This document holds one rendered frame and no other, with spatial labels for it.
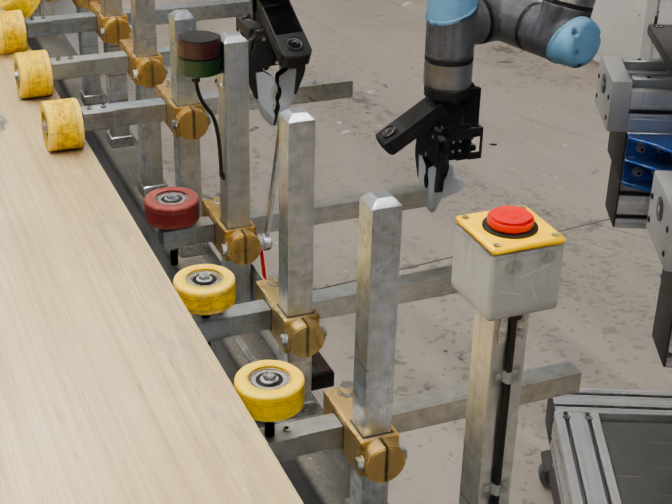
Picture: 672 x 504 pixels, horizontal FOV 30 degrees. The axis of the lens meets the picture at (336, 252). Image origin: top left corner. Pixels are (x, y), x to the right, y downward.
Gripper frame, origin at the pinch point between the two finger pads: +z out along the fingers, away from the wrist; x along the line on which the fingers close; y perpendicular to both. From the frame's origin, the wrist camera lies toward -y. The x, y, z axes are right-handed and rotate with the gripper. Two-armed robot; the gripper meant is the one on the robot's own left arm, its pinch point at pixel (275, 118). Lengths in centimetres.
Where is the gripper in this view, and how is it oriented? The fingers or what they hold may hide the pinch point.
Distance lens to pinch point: 186.7
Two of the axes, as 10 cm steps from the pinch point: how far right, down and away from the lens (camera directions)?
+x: -9.2, 1.6, -3.4
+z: -0.2, 8.8, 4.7
